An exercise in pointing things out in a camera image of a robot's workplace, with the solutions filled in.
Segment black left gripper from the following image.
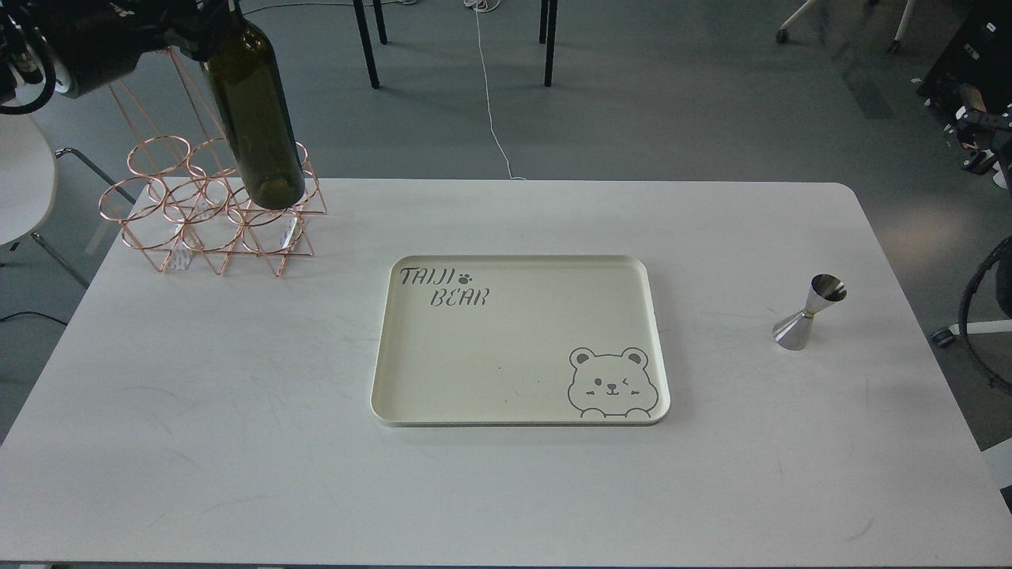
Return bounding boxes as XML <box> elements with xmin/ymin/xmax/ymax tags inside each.
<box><xmin>40</xmin><ymin>1</ymin><xmax>241</xmax><ymax>98</ymax></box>

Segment dark green wine bottle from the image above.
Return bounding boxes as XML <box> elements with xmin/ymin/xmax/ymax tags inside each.
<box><xmin>202</xmin><ymin>1</ymin><xmax>306</xmax><ymax>210</ymax></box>

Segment steel double jigger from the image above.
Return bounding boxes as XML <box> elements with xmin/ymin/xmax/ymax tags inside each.
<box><xmin>771</xmin><ymin>273</ymin><xmax>848</xmax><ymax>352</ymax></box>

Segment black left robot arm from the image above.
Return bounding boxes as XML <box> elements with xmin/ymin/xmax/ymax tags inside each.
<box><xmin>1</xmin><ymin>1</ymin><xmax>241</xmax><ymax>115</ymax></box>

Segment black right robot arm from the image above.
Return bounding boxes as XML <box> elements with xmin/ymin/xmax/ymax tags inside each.
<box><xmin>955</xmin><ymin>83</ymin><xmax>1011</xmax><ymax>185</ymax></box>

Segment black table legs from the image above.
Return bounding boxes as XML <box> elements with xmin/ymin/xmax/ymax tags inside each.
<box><xmin>350</xmin><ymin>1</ymin><xmax>560</xmax><ymax>89</ymax></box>

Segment cream bear tray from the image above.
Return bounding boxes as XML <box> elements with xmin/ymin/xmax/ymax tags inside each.
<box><xmin>370</xmin><ymin>255</ymin><xmax>671</xmax><ymax>426</ymax></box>

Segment black equipment box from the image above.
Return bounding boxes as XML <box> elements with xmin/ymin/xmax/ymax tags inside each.
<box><xmin>916</xmin><ymin>1</ymin><xmax>1011</xmax><ymax>115</ymax></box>

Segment rose gold wire bottle rack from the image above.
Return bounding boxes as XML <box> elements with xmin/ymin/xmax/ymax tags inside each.
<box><xmin>98</xmin><ymin>47</ymin><xmax>328</xmax><ymax>277</ymax></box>

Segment white floor cable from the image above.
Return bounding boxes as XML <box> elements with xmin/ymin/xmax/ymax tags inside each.
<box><xmin>463</xmin><ymin>0</ymin><xmax>527</xmax><ymax>181</ymax></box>

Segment black braided cable right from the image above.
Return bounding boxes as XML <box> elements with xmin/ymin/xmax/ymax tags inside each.
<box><xmin>957</xmin><ymin>237</ymin><xmax>1012</xmax><ymax>396</ymax></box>

